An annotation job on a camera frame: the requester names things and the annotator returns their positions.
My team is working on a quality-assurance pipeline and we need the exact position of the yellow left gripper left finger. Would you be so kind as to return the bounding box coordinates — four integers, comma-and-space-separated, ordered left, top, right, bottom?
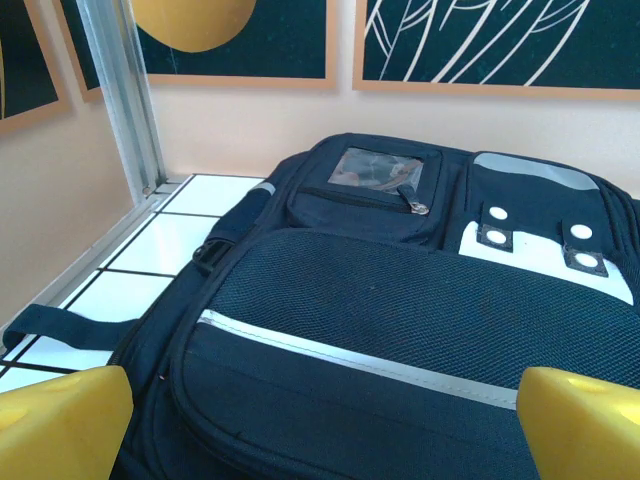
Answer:
0, 364, 135, 480

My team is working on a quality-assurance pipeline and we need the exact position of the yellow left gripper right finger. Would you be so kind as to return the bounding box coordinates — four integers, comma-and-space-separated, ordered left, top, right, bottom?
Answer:
517, 366, 640, 480

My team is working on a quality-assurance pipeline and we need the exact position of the navy student backpack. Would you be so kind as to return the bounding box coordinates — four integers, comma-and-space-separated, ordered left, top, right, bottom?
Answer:
2, 132, 640, 480

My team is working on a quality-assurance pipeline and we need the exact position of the aluminium corner post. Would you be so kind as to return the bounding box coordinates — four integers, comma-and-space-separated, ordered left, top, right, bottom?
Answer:
74, 0, 169, 201

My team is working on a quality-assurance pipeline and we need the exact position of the large circle wall panel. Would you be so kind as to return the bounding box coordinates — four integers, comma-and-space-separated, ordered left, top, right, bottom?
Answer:
0, 0, 74, 135

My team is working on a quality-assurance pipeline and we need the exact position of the leaf outline wall panel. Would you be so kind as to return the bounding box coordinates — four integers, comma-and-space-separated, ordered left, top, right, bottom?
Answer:
352, 0, 640, 104

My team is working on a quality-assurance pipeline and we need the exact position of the yellow oval wall panel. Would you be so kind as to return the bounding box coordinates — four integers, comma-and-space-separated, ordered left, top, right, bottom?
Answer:
52, 0, 339, 104

